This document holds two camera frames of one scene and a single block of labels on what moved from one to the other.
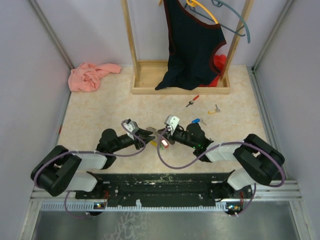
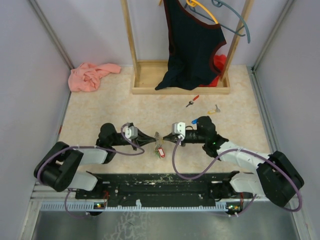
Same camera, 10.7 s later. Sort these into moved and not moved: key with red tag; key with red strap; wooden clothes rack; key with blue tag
Moved: key with red tag
Not moved: key with red strap; wooden clothes rack; key with blue tag
